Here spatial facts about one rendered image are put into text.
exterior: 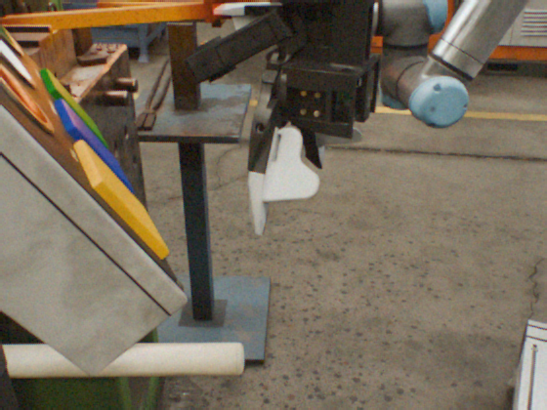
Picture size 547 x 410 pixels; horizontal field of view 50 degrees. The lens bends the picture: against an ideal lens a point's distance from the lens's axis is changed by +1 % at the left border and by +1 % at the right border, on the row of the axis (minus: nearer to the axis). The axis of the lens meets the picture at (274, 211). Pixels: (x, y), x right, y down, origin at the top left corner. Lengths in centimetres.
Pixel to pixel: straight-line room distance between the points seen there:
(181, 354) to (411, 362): 105
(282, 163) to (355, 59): 10
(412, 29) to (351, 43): 52
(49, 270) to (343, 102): 27
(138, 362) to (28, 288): 49
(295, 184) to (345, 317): 143
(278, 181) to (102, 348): 19
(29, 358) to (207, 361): 24
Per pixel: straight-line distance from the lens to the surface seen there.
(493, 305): 206
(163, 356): 83
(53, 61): 104
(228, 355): 82
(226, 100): 158
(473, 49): 90
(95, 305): 37
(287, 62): 49
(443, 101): 88
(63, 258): 35
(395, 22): 98
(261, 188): 48
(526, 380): 148
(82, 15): 103
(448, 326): 193
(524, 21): 454
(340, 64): 48
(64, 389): 126
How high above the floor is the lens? 120
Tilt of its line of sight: 29 degrees down
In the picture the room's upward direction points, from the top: straight up
